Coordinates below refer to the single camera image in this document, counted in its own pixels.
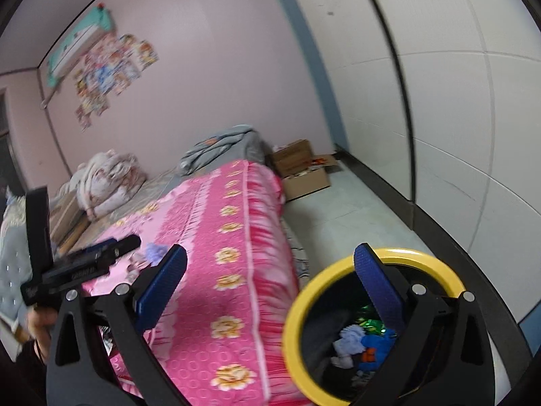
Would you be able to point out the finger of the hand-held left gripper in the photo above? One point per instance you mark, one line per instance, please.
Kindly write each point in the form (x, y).
(97, 260)

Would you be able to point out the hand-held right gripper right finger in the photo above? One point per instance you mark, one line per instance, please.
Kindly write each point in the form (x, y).
(380, 292)

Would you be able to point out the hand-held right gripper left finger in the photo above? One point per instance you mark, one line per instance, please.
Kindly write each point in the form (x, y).
(162, 283)

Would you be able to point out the purple fluffy pompom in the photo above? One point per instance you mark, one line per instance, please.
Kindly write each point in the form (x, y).
(154, 253)

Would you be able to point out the green snack wrapper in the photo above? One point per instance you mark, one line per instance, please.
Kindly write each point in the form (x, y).
(370, 323)

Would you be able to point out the blue and lilac toys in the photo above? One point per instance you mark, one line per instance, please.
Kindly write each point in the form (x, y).
(380, 342)

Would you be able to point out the pale purple fluffy cloth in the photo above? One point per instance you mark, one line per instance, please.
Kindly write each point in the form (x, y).
(348, 340)

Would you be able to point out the orange scrap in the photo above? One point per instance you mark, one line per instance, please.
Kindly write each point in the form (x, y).
(370, 354)

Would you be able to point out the yellow rim trash bin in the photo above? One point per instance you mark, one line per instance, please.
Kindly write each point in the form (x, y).
(296, 317)

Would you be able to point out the person's left hand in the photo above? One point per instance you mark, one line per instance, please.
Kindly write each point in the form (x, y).
(40, 325)

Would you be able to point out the pinkish grey cloth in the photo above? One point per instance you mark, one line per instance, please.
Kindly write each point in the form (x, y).
(135, 268)

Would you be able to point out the pale blue quilted cloth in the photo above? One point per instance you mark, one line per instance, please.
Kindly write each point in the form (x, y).
(10, 262)

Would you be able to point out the black bin liner bag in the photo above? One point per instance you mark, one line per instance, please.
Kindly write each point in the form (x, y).
(321, 325)

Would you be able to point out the pink floral blanket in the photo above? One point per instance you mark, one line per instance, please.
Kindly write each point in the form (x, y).
(236, 262)

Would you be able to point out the white floral quilt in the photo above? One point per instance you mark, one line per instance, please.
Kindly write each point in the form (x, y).
(110, 182)

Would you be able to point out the white patterned bed sheet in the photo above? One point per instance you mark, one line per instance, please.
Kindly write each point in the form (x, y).
(298, 258)

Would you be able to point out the grey bed sheet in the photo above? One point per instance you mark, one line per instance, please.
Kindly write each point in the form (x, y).
(160, 184)

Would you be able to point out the open brown cardboard box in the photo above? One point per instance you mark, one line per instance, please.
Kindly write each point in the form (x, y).
(306, 184)

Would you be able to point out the small orange packet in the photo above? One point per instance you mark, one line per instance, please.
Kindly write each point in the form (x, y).
(319, 161)

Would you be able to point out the grey folded quilt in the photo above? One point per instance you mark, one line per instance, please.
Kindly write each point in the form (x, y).
(219, 143)

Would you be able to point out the closed brown cardboard box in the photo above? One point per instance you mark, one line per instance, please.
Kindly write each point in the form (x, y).
(291, 156)

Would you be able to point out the white panel wardrobe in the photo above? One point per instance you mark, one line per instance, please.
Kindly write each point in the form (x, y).
(465, 135)

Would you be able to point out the air conditioner with teal cover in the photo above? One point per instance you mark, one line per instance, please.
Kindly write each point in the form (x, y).
(76, 44)

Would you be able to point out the cluster of wall posters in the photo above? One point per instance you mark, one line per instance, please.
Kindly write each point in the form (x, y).
(110, 72)

